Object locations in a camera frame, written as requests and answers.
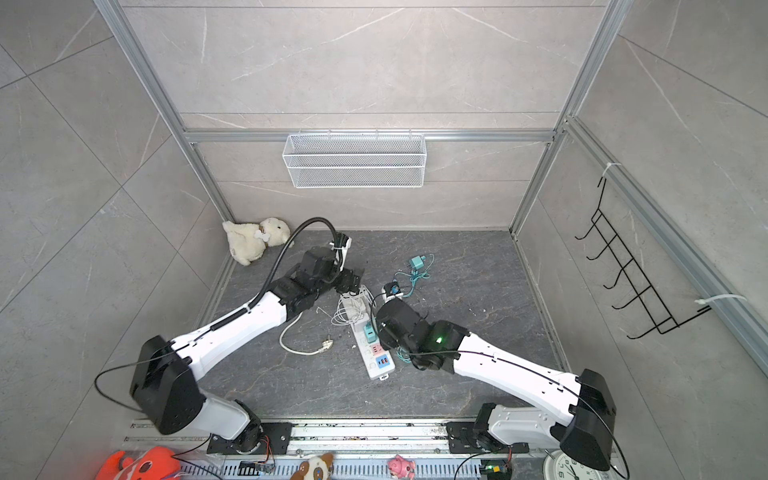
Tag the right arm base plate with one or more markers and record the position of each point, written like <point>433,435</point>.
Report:
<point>464,437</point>

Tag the brown white plush dog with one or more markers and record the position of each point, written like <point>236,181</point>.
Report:
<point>315,468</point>

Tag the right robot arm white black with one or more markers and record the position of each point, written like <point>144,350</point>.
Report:
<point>576,412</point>

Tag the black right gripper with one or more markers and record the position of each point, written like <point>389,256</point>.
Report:
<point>385,335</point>

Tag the black wire hook rack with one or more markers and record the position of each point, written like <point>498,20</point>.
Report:
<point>632,273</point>

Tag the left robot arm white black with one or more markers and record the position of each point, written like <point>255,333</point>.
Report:
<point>164,386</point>

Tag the white charger with cable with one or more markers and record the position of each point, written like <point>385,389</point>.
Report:
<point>353,308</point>

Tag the white power strip colourful sockets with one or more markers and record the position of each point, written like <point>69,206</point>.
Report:
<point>377,361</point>

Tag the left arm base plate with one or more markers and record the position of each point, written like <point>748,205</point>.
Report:
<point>273,437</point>

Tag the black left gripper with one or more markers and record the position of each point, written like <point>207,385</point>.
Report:
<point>347,281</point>

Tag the pink plush toy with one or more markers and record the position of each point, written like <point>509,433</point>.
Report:
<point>401,468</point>

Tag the white wire mesh basket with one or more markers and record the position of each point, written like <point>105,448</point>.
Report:
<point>355,160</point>

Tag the white plush lamb toy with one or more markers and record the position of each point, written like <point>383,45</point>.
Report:
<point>248,241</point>

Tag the white alarm clock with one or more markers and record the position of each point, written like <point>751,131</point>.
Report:
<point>559,466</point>

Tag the teal charger adapter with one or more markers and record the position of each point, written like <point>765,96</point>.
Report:
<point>370,333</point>
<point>417,263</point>

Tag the red plush toy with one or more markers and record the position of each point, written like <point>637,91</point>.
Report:
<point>158,463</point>

